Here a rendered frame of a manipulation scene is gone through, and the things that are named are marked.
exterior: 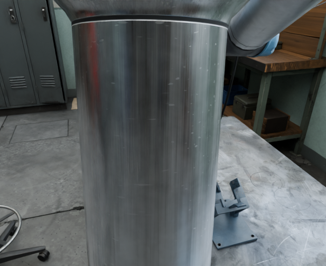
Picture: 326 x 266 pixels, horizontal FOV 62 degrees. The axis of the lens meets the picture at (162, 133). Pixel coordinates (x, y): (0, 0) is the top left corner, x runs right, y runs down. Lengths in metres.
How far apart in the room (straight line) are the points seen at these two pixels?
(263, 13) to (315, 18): 2.04
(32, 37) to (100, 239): 3.21
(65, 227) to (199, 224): 1.74
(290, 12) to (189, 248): 0.26
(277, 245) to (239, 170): 0.28
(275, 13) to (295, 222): 0.55
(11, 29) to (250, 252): 3.11
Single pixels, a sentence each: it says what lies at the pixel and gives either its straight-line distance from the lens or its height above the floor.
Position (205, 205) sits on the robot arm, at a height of 1.20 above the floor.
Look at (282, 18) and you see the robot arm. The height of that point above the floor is 1.28.
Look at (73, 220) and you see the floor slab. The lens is 1.91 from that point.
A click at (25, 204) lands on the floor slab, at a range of 2.15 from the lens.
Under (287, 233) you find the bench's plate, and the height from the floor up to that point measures 0.80.
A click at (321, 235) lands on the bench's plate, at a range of 0.77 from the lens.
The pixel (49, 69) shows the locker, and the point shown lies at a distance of 3.34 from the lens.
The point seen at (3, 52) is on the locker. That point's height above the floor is 0.73.
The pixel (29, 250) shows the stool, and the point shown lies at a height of 0.09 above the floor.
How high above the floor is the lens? 1.30
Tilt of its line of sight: 28 degrees down
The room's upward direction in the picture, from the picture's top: straight up
